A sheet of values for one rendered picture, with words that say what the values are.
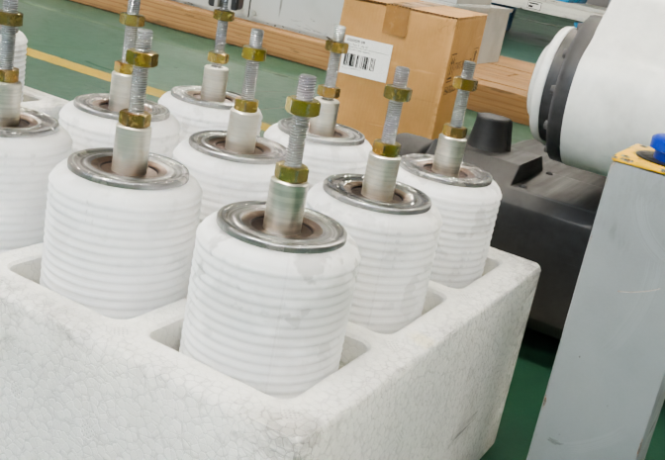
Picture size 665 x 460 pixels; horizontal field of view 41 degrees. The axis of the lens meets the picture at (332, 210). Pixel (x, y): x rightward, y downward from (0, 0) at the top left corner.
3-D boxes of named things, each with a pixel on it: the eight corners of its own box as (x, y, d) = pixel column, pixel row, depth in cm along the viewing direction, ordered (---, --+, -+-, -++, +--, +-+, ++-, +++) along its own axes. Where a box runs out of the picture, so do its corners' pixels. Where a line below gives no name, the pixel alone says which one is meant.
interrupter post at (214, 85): (212, 98, 83) (217, 63, 82) (230, 105, 82) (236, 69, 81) (193, 99, 81) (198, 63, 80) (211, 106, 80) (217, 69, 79)
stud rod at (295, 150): (275, 202, 51) (297, 72, 49) (291, 203, 51) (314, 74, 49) (279, 208, 50) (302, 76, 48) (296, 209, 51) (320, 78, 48)
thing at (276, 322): (148, 452, 59) (183, 195, 54) (286, 447, 63) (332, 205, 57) (173, 551, 51) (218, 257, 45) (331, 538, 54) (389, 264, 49)
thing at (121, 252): (130, 476, 56) (164, 208, 51) (-3, 431, 58) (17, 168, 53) (191, 407, 65) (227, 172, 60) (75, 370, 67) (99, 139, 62)
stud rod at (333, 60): (319, 114, 75) (334, 25, 73) (319, 112, 76) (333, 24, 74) (331, 116, 75) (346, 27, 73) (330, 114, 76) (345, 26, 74)
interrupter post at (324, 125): (319, 140, 75) (326, 102, 74) (301, 133, 76) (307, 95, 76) (339, 139, 76) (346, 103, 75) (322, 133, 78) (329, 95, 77)
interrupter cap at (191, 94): (212, 91, 87) (213, 83, 87) (269, 111, 83) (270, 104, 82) (152, 93, 81) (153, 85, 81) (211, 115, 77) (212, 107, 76)
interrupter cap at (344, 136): (315, 150, 71) (317, 142, 71) (259, 125, 77) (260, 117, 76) (381, 148, 76) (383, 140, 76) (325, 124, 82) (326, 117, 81)
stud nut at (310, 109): (282, 107, 50) (284, 93, 49) (310, 110, 50) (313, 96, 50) (292, 116, 48) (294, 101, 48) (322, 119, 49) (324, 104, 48)
